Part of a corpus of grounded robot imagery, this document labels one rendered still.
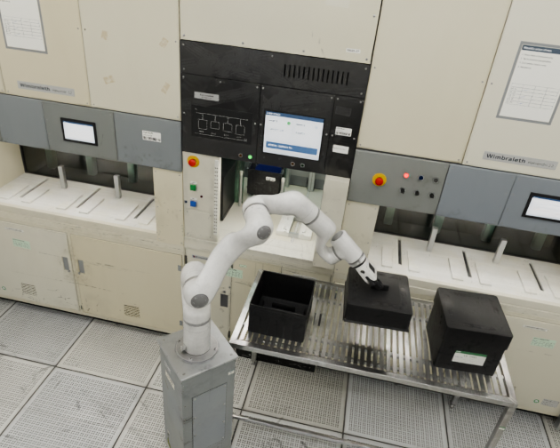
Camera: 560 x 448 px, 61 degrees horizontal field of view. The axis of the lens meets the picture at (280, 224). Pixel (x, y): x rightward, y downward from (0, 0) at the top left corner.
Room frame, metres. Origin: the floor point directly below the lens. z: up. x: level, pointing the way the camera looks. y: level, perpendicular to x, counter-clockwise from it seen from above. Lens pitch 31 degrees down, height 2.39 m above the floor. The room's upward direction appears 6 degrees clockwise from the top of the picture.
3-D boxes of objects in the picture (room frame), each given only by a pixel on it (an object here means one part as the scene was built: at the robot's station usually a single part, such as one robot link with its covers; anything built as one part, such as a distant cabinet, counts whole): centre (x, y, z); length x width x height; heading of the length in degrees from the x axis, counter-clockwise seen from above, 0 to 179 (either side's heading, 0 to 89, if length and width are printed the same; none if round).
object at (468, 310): (1.69, -0.92, 0.89); 0.29 x 0.29 x 0.25; 85
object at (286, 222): (2.48, -0.10, 0.89); 0.22 x 0.21 x 0.04; 172
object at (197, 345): (1.54, 0.32, 0.85); 0.19 x 0.19 x 0.18
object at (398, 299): (1.73, -0.48, 1.02); 0.29 x 0.29 x 0.13; 84
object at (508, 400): (1.79, -0.51, 0.38); 1.30 x 0.60 x 0.76; 82
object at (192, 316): (1.57, 0.33, 1.07); 0.19 x 0.12 x 0.24; 18
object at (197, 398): (1.54, 0.32, 0.38); 0.28 x 0.28 x 0.76; 37
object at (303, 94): (2.63, 0.05, 0.98); 0.95 x 0.88 x 1.95; 172
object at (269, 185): (2.83, 0.12, 1.06); 0.24 x 0.20 x 0.32; 82
